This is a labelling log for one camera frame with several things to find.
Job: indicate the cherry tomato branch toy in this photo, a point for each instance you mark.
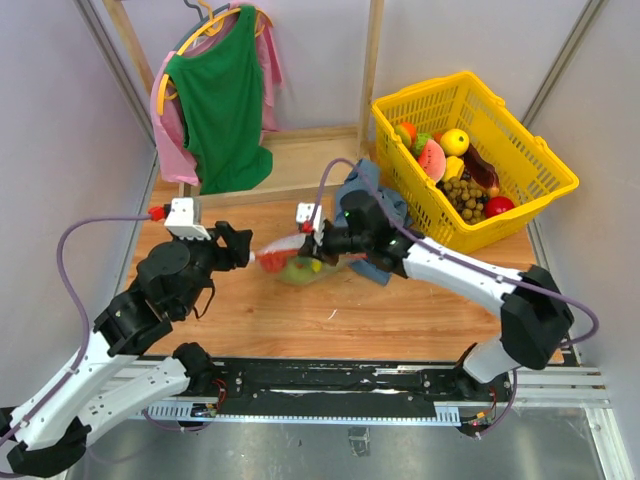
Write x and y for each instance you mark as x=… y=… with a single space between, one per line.
x=273 y=262

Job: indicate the pink shirt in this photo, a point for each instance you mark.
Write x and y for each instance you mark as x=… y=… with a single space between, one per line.
x=177 y=164

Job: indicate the yellow plastic basket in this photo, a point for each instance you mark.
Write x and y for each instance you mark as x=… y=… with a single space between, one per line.
x=530 y=173

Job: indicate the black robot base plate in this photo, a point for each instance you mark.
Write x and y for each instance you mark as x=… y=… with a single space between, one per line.
x=351 y=390

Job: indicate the grey clothes hanger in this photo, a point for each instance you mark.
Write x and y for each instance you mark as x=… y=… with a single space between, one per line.
x=202 y=19

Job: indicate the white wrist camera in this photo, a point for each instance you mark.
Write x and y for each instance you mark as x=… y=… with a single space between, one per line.
x=311 y=220
x=184 y=219

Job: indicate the wooden clothes rack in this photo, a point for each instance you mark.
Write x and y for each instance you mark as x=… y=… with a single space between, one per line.
x=301 y=155

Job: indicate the green custard apple toy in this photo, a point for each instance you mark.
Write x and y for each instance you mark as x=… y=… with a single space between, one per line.
x=420 y=142

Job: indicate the blue crumpled cloth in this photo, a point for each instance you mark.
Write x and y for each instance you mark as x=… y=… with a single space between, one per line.
x=392 y=200

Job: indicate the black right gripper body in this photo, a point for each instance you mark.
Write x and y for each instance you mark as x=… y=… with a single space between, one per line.
x=337 y=241

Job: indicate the red apple toy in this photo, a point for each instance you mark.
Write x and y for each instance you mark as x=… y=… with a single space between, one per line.
x=498 y=205

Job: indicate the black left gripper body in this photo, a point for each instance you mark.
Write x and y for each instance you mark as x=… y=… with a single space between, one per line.
x=212 y=255

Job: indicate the watermelon slice toy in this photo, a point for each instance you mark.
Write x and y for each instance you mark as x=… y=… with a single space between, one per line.
x=432 y=160

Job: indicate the yellow lemon toy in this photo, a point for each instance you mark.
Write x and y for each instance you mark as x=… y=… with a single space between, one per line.
x=454 y=142

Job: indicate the orange peach toy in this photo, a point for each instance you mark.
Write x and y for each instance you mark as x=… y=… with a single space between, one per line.
x=407 y=133

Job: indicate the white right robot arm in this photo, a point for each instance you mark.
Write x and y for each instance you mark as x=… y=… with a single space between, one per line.
x=534 y=316

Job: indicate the yellow bell pepper toy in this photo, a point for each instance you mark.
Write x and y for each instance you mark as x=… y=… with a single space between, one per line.
x=454 y=168

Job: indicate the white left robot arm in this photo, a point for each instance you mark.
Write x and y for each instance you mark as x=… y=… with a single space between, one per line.
x=52 y=430

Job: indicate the yellow clothes hanger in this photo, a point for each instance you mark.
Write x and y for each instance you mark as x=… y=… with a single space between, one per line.
x=204 y=35

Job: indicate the green tank top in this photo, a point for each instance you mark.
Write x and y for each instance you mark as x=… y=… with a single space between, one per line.
x=221 y=95

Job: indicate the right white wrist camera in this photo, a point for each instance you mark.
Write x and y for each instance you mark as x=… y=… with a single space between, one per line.
x=311 y=220

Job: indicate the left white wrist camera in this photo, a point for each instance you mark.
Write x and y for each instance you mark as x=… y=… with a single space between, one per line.
x=184 y=219

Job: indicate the clear zip top bag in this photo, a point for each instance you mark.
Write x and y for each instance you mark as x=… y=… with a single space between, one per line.
x=292 y=244

